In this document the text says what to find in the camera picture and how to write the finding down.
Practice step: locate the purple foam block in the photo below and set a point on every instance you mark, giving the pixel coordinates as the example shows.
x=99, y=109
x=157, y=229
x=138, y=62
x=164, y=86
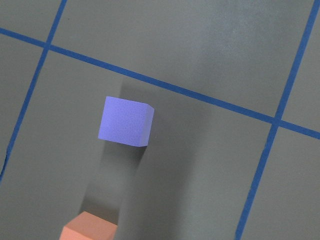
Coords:
x=126, y=122

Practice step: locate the orange foam block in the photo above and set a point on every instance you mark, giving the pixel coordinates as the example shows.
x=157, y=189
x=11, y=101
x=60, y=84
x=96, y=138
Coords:
x=87, y=226

